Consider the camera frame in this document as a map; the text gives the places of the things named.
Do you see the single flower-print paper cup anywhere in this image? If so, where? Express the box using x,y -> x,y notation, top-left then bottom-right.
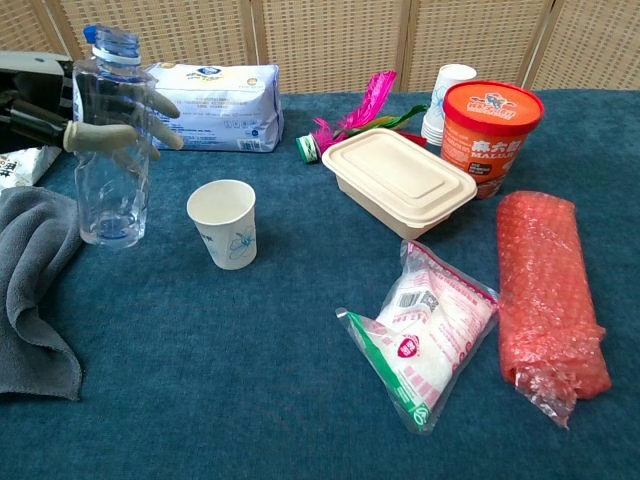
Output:
186,179 -> 258,271

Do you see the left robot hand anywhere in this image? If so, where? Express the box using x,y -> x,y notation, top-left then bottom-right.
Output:
0,49 -> 184,161

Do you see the pink feather shuttlecock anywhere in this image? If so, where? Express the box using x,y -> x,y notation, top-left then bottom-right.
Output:
295,69 -> 430,164

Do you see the blue felt table cover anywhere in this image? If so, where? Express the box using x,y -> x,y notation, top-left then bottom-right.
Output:
0,88 -> 640,480

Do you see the grey towel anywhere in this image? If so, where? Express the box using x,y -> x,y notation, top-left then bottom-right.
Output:
0,185 -> 84,402

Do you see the stack of paper cups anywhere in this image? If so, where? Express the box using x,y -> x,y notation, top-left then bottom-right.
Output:
420,63 -> 478,147

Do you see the red bubble wrap roll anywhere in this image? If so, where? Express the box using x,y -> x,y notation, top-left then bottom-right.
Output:
496,190 -> 613,430

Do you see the white snack bag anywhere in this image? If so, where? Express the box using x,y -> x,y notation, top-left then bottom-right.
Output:
0,145 -> 61,190

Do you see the clear plastic bottle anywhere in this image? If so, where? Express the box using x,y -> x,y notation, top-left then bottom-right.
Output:
72,24 -> 156,250

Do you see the white blue tissue pack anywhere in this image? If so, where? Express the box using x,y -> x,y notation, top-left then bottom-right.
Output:
144,62 -> 285,154

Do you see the clear zip bag of sugar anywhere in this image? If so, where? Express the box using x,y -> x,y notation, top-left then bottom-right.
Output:
334,239 -> 501,435

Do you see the woven bamboo folding screen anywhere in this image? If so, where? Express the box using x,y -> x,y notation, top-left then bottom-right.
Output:
0,0 -> 640,101

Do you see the beige lidded lunch box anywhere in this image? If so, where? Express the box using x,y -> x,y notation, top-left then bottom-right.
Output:
321,127 -> 479,241

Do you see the orange instant noodle tub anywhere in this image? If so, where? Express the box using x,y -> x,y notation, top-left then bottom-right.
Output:
439,80 -> 545,200

